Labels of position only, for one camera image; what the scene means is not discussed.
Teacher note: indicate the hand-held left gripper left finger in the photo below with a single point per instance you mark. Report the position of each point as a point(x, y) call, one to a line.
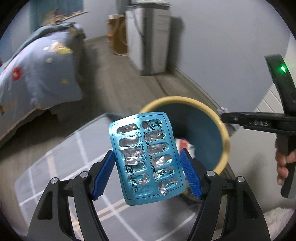
point(104, 173)

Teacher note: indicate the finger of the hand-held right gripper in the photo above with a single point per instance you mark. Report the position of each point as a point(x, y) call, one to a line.
point(233, 119)

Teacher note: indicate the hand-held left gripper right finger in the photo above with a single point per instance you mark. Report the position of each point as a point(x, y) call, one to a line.
point(190, 173)

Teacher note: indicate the yellow-rimmed teal trash bin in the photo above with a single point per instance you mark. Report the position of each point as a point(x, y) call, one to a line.
point(208, 129)

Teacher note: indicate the red and white packet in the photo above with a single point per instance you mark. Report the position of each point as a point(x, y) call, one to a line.
point(185, 144)

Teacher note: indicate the blue blister pack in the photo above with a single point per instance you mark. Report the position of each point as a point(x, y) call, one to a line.
point(143, 148)

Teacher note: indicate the person's right hand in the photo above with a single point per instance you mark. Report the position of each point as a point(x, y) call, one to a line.
point(281, 166)

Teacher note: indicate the white furniture panel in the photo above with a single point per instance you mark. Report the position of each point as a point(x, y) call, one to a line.
point(270, 102)

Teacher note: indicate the grey rug with stripes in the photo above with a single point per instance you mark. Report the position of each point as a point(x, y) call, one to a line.
point(57, 173)

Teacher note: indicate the white fluffy cloth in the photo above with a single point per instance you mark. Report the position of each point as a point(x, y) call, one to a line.
point(282, 220)

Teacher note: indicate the white floor appliance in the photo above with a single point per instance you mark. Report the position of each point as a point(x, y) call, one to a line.
point(152, 41)

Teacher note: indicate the wooden bed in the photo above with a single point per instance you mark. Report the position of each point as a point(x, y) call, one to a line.
point(79, 58)

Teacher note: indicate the teal curtain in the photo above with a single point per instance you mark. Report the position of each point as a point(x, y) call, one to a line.
point(41, 11)

